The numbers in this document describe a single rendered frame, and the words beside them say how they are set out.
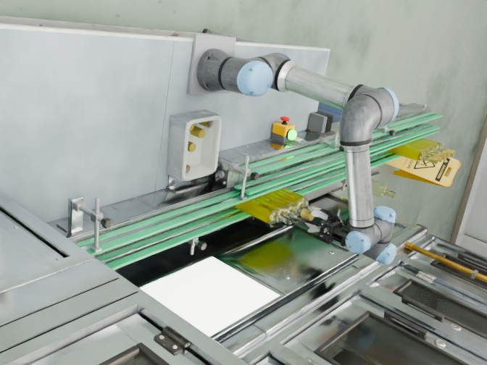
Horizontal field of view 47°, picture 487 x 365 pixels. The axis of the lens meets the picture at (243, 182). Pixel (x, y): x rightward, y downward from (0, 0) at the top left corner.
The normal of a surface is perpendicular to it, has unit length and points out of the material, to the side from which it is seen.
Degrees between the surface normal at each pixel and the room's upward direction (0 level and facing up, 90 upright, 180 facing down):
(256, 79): 7
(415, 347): 90
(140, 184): 0
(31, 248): 91
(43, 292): 90
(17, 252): 90
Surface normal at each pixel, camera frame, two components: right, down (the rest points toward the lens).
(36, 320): 0.12, -0.92
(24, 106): 0.74, 0.33
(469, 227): -0.66, 0.22
